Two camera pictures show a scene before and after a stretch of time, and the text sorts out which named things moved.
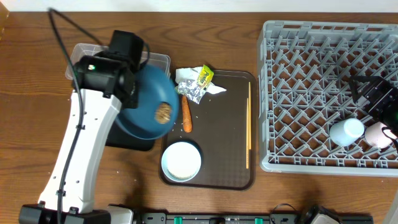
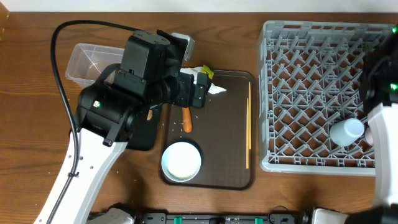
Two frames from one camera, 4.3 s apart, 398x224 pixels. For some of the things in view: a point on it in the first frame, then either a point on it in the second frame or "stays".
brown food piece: x=163 y=112 → x=150 y=115
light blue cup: x=346 y=131 stays
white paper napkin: x=193 y=73 stays
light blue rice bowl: x=181 y=162 stays
